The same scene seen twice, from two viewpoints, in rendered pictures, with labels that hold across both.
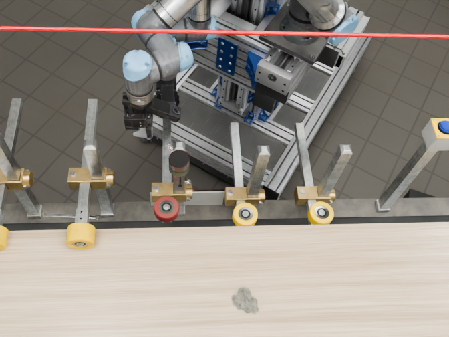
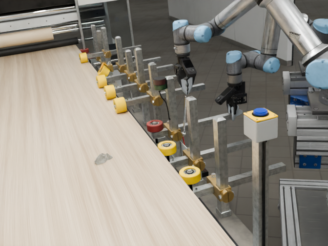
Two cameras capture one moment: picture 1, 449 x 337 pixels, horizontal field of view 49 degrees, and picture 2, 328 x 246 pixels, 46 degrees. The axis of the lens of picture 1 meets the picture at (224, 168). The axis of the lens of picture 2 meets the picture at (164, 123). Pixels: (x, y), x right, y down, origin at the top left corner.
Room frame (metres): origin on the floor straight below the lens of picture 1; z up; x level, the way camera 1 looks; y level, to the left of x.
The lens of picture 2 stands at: (0.54, -1.57, 1.66)
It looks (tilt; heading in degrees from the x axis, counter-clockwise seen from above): 24 degrees down; 84
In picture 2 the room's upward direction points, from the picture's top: 6 degrees counter-clockwise
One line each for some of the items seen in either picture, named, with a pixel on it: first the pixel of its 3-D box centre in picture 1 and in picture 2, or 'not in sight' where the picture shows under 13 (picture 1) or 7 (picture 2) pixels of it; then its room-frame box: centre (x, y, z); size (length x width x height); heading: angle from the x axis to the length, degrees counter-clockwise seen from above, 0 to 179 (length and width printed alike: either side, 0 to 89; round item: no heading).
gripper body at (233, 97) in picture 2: (166, 83); (235, 92); (1.12, 0.25, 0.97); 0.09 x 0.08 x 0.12; 11
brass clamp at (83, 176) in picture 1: (91, 178); (154, 97); (0.71, 0.41, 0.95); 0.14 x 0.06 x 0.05; 101
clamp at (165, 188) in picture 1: (172, 192); (172, 131); (0.76, 0.16, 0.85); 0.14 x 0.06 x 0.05; 101
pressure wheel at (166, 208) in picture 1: (166, 213); (155, 132); (0.67, 0.16, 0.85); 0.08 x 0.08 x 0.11
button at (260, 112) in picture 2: (445, 127); (260, 112); (0.91, -0.61, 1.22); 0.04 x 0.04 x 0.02
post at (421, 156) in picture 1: (405, 178); (260, 201); (0.91, -0.61, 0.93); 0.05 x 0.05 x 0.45; 11
